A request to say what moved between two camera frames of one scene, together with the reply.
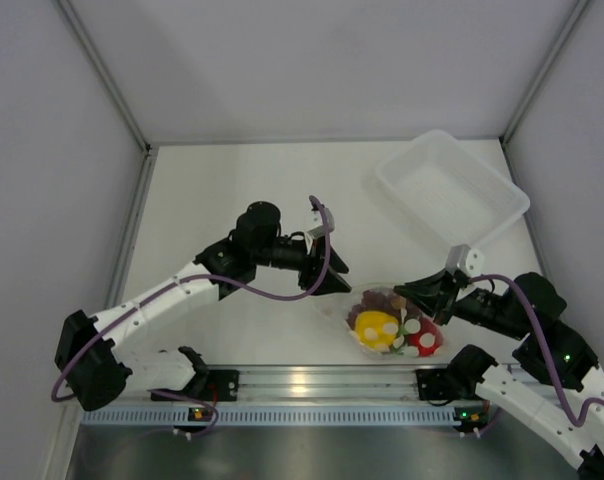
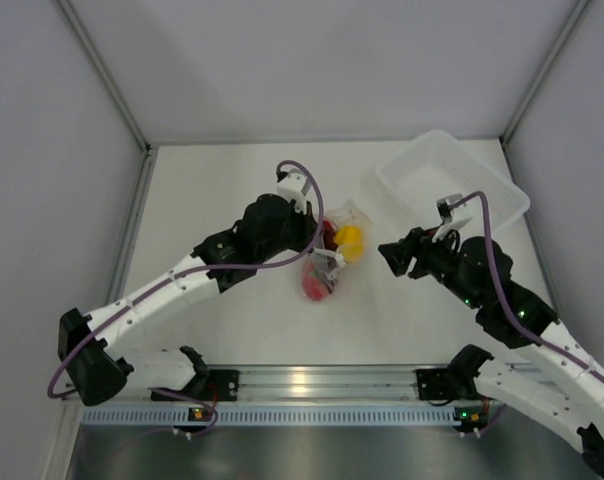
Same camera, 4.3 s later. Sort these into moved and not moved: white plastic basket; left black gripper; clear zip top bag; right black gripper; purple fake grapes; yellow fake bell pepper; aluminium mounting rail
Moved: purple fake grapes; right black gripper; yellow fake bell pepper; left black gripper; clear zip top bag
Not moved: aluminium mounting rail; white plastic basket
